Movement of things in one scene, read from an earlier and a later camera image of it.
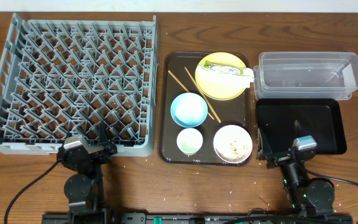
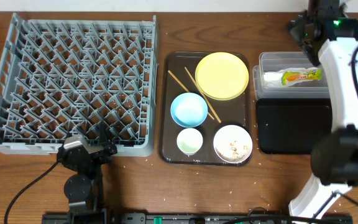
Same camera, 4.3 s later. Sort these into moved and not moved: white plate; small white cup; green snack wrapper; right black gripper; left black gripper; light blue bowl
Moved: green snack wrapper; right black gripper
Not moved: light blue bowl; white plate; small white cup; left black gripper
